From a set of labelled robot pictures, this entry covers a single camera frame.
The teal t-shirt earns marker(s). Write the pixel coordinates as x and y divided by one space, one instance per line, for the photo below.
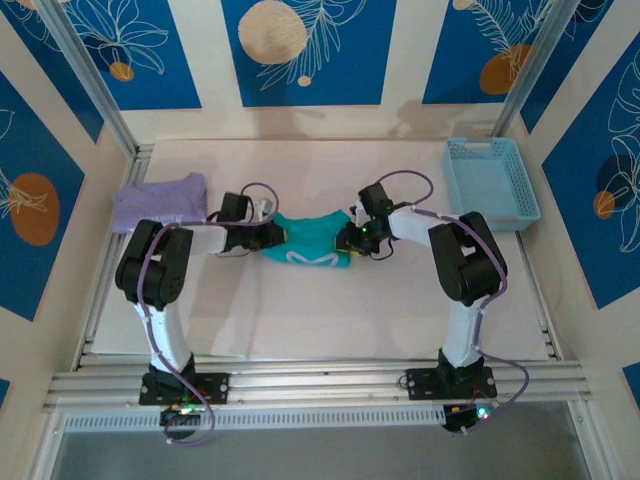
305 245

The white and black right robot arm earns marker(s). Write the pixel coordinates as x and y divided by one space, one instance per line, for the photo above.
462 330

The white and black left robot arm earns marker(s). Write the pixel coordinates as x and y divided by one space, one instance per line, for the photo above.
165 330

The folded purple t-shirt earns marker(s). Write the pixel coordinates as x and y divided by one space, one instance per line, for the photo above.
155 200

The light blue plastic basket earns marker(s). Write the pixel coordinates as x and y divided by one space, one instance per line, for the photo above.
487 185

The black controller board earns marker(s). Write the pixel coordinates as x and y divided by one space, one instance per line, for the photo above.
175 415
465 417

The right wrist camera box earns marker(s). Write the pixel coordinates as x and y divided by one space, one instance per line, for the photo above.
357 212

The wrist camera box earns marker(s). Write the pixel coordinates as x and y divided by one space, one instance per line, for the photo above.
262 207
357 212

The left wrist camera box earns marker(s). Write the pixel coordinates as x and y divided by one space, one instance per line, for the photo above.
262 207

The long aluminium base rail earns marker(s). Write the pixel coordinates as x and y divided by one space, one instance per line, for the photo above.
320 380

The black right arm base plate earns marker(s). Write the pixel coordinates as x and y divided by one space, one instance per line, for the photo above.
420 385

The aluminium table side rail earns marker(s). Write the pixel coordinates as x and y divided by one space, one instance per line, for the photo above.
542 300
106 280

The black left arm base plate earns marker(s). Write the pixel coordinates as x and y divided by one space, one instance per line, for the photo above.
215 387

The aluminium frame post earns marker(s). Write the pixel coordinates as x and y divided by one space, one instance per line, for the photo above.
95 85
530 65

